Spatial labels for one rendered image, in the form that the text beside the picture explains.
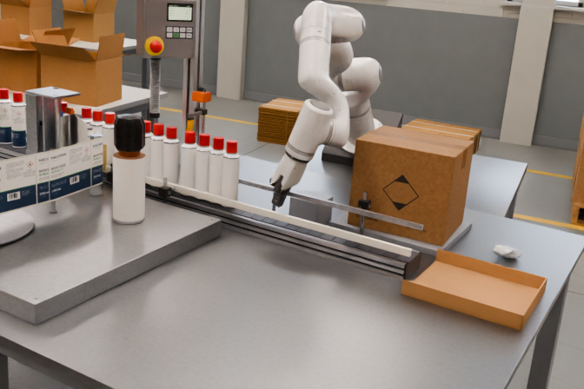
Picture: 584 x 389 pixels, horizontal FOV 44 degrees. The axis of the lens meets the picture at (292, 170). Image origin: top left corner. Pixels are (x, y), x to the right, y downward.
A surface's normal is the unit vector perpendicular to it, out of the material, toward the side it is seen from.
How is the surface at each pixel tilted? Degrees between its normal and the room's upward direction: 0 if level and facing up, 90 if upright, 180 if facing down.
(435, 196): 90
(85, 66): 90
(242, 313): 0
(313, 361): 0
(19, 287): 0
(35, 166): 90
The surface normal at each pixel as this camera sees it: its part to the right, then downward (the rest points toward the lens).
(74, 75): -0.30, 0.25
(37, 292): 0.07, -0.96
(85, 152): 0.89, 0.19
